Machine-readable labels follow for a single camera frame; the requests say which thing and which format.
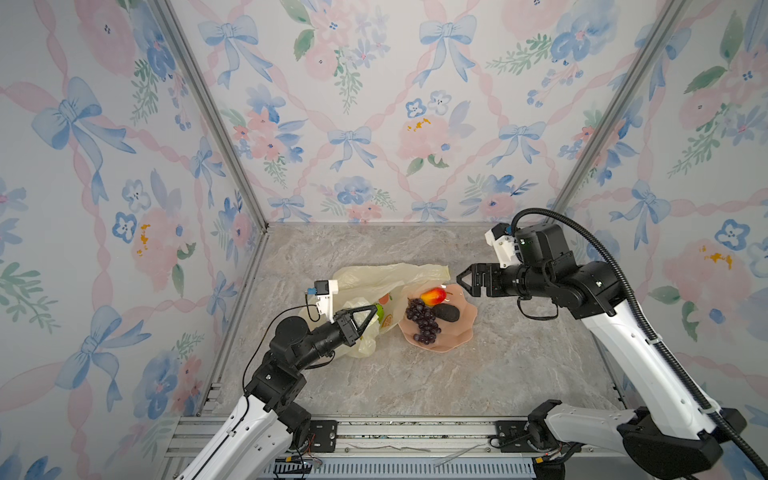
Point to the aluminium corner post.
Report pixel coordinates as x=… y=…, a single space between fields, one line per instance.
x=180 y=47
x=659 y=34

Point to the left aluminium corner post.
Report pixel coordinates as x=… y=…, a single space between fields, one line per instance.
x=180 y=47

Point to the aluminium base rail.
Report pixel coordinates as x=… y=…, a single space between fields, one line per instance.
x=433 y=448

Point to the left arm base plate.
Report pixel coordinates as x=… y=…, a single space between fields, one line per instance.
x=316 y=436

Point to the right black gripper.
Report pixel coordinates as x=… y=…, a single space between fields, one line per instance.
x=492 y=274

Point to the cream plastic bag orange print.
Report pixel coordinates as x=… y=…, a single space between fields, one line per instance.
x=389 y=285

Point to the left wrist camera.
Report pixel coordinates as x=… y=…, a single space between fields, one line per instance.
x=323 y=292

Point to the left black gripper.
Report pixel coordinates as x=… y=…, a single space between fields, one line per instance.
x=349 y=332

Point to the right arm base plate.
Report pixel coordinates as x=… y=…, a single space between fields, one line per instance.
x=519 y=436

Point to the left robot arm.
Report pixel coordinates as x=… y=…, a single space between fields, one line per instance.
x=267 y=422

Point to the black avocado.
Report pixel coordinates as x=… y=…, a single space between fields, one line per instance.
x=447 y=312

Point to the pink flower-shaped plate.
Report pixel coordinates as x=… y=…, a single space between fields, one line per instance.
x=453 y=334

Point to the dark purple grape bunch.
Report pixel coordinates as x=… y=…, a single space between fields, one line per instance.
x=424 y=318

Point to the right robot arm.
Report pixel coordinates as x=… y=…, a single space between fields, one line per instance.
x=678 y=432

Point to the right aluminium corner post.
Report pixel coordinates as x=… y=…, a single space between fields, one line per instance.
x=659 y=34

